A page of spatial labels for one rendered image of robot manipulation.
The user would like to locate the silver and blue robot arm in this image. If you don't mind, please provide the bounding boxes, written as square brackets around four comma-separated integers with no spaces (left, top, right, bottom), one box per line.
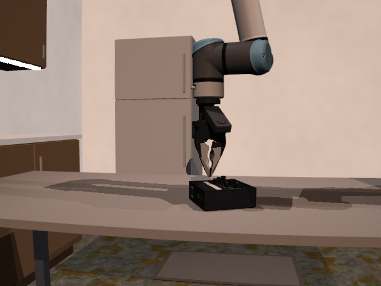
[191,0,274,133]

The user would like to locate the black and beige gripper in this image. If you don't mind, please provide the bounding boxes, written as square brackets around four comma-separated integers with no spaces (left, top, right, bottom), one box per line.
[192,99,226,177]

